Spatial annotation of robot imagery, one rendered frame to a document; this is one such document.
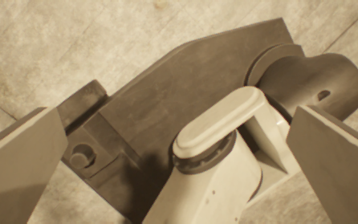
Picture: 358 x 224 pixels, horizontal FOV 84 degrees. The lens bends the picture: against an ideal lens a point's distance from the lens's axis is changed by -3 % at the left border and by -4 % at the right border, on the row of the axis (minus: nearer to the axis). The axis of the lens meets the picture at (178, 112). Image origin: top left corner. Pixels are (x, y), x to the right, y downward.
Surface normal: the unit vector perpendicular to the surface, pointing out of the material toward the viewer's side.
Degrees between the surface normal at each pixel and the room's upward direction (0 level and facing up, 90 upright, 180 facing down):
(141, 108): 0
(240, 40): 0
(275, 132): 23
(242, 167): 31
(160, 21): 0
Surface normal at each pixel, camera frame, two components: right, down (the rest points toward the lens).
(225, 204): 0.68, -0.21
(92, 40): 0.15, 0.29
